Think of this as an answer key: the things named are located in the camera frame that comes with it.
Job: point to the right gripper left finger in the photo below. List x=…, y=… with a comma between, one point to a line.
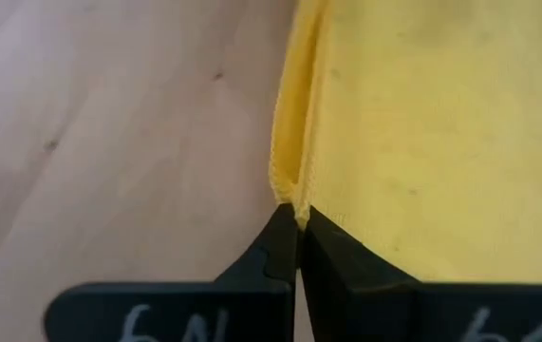
x=275, y=256

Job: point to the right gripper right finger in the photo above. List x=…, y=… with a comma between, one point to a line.
x=346, y=285

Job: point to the yellow microfiber towel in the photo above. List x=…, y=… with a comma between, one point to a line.
x=441, y=142

